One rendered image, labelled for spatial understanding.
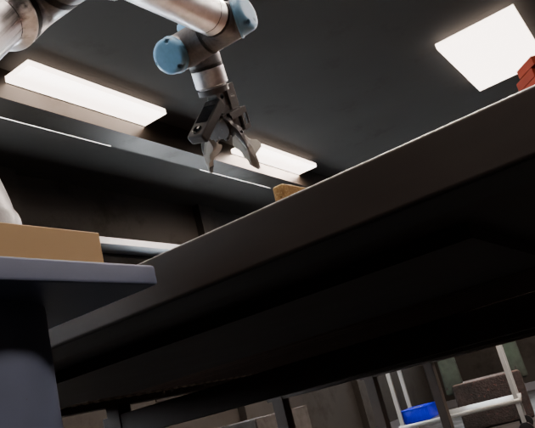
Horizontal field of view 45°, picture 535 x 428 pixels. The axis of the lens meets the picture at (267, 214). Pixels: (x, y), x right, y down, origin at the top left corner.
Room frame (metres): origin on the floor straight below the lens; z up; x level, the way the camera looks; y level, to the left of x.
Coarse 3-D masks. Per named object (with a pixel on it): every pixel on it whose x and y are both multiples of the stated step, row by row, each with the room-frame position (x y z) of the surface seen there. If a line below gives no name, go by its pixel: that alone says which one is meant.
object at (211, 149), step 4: (208, 140) 1.40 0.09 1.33; (212, 140) 1.41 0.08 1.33; (208, 144) 1.41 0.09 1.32; (212, 144) 1.41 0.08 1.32; (216, 144) 1.41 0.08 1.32; (220, 144) 1.45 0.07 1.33; (204, 148) 1.42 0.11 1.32; (208, 148) 1.42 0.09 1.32; (212, 148) 1.41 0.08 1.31; (216, 148) 1.42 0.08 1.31; (220, 148) 1.46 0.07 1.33; (204, 152) 1.43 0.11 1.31; (208, 152) 1.42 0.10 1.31; (212, 152) 1.43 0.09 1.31; (216, 152) 1.46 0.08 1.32; (204, 156) 1.44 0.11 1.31; (208, 156) 1.43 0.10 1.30; (212, 156) 1.44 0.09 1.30; (208, 160) 1.44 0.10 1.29; (212, 160) 1.45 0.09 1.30; (208, 164) 1.45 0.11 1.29; (212, 164) 1.46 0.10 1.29; (208, 168) 1.45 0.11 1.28; (212, 168) 1.46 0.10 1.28
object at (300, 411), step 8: (296, 408) 5.74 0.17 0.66; (304, 408) 5.83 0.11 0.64; (264, 416) 5.36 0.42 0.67; (272, 416) 5.44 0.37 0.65; (296, 416) 5.71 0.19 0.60; (304, 416) 5.81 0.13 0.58; (232, 424) 6.32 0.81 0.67; (240, 424) 5.33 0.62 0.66; (248, 424) 5.29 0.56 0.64; (256, 424) 5.26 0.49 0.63; (264, 424) 5.34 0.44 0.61; (272, 424) 5.42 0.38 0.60; (296, 424) 5.69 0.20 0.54; (304, 424) 5.78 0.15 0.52
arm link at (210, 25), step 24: (72, 0) 0.83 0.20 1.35; (144, 0) 0.92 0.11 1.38; (168, 0) 0.95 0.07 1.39; (192, 0) 0.99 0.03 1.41; (216, 0) 1.05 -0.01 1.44; (240, 0) 1.09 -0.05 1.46; (192, 24) 1.04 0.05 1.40; (216, 24) 1.07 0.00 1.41; (240, 24) 1.11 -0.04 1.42; (216, 48) 1.16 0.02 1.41
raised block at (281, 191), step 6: (276, 186) 0.75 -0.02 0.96; (282, 186) 0.75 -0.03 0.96; (288, 186) 0.76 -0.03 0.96; (294, 186) 0.77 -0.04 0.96; (276, 192) 0.75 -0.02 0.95; (282, 192) 0.75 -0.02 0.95; (288, 192) 0.75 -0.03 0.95; (294, 192) 0.76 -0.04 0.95; (276, 198) 0.75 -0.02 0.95; (282, 198) 0.75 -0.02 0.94
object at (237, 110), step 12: (228, 84) 1.35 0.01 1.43; (204, 96) 1.32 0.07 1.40; (216, 96) 1.33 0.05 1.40; (228, 96) 1.35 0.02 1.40; (228, 108) 1.37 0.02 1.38; (240, 108) 1.37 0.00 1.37; (228, 120) 1.34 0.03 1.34; (240, 120) 1.39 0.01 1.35; (216, 132) 1.37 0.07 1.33; (228, 132) 1.35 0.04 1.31
